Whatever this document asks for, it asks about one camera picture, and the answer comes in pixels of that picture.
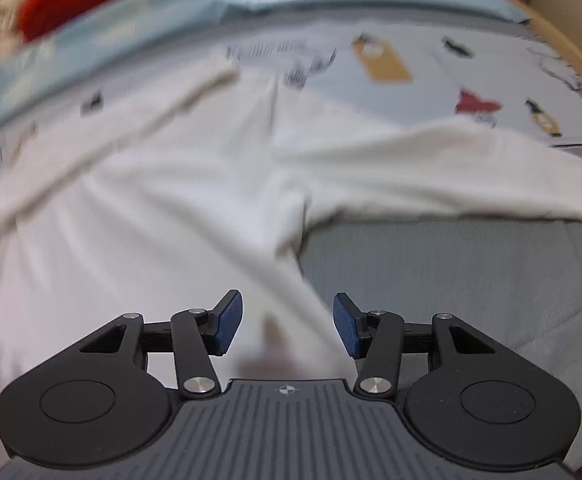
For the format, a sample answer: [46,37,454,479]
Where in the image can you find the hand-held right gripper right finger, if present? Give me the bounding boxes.
[333,292,498,401]

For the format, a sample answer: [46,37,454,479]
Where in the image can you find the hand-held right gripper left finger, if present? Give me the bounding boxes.
[78,289,245,401]

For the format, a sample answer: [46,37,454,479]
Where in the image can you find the white shirt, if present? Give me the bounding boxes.
[0,52,582,480]

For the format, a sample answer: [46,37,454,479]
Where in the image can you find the grey bed mattress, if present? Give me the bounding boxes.
[291,12,582,468]

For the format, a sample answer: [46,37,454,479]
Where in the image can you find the deer printed sheet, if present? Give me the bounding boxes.
[0,24,582,171]

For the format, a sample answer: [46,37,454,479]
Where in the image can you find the light blue leaf-print cloth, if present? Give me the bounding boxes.
[0,0,524,147]

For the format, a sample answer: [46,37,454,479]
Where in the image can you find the wooden bed frame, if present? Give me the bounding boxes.
[448,0,582,128]

